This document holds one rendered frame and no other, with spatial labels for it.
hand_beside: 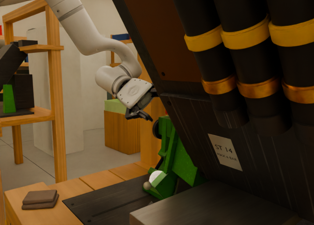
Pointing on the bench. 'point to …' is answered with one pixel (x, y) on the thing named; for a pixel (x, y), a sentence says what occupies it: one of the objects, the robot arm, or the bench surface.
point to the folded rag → (40, 199)
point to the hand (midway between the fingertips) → (156, 107)
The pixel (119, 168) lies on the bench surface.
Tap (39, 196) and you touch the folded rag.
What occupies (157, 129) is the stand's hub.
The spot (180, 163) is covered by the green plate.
